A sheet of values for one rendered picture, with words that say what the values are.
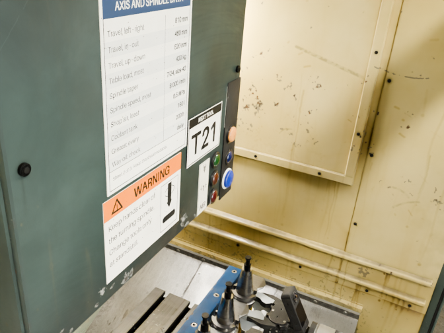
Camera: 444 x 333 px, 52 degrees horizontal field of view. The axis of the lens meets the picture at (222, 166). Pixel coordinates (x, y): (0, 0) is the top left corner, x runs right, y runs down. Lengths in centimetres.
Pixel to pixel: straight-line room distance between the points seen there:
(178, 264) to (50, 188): 149
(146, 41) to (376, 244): 122
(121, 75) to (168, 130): 12
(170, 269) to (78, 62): 152
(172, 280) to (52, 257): 142
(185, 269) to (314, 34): 102
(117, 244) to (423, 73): 102
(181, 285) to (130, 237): 130
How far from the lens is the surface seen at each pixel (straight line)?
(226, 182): 75
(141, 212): 55
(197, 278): 184
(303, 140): 147
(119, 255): 54
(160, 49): 51
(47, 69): 39
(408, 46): 135
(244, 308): 115
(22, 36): 37
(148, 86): 50
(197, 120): 62
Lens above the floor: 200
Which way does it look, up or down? 26 degrees down
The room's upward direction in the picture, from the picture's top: 5 degrees clockwise
